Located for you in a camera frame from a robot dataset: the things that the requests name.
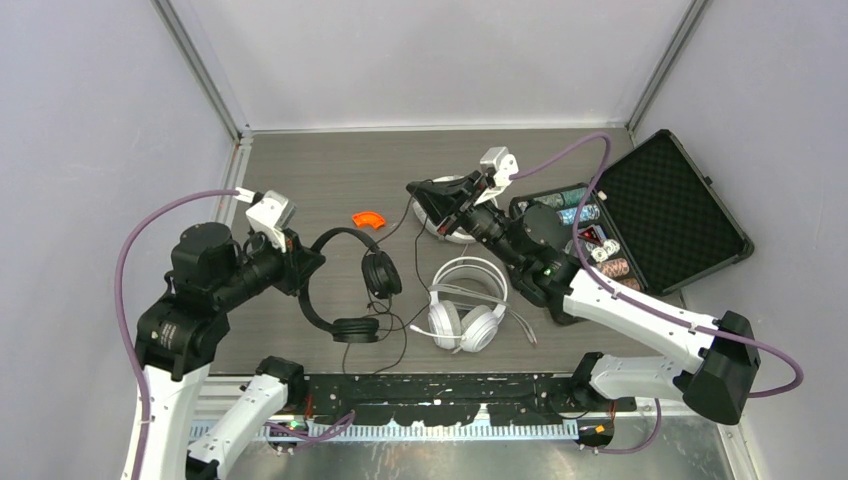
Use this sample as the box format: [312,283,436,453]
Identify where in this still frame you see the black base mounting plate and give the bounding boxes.
[276,373,636,427]

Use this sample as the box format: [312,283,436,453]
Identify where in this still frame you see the large white grey headphones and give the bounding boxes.
[406,172,493,246]

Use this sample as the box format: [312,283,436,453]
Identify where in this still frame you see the orange curved plastic piece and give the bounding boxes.
[351,211,387,231]

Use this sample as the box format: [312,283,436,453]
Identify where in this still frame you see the white ten poker chip stack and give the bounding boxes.
[590,238,621,263]

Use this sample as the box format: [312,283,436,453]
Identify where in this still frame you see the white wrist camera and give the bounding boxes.
[475,146,519,205]
[236,187,297,253]

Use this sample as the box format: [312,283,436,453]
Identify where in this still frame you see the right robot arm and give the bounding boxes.
[406,171,761,425]

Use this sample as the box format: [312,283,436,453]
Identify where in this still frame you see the small white headphones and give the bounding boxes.
[410,256,509,353]

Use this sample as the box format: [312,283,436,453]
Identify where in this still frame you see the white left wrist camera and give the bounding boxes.
[236,187,297,253]

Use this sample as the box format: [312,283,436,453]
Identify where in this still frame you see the red black triangular button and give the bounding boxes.
[578,225,606,245]

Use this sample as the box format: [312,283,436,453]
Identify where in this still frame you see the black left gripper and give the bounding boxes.
[215,222,326,306]

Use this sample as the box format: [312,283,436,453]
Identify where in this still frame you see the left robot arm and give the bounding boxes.
[124,222,325,479]

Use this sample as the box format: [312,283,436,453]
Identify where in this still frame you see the black on-ear headphones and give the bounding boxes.
[296,227,404,346]

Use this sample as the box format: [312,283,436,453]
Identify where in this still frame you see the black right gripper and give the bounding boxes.
[407,170,526,270]

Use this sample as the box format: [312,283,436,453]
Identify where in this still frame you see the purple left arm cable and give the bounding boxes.
[113,188,359,480]

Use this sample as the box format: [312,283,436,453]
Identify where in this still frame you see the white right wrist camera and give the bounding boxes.
[475,146,519,205]

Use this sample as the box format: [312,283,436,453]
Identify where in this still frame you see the black poker chip case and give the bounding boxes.
[509,130,755,297]

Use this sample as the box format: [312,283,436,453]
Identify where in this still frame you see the blue poker chip row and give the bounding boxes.
[530,187,601,226]

